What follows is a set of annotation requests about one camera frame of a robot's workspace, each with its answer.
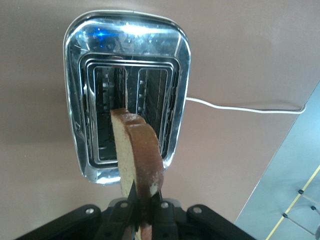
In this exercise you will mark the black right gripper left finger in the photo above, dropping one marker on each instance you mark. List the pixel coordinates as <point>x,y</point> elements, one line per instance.
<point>115,222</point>

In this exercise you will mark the slice of toast bread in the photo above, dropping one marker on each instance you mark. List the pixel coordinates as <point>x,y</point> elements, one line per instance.
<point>147,155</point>

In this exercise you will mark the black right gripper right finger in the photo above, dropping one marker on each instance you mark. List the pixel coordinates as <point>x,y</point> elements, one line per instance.
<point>170,222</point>

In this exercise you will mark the silver two-slot toaster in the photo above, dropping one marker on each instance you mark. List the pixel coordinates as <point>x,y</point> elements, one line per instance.
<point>82,75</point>

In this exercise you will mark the metal stand with black feet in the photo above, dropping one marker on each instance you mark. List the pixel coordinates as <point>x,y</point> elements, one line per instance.
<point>311,208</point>

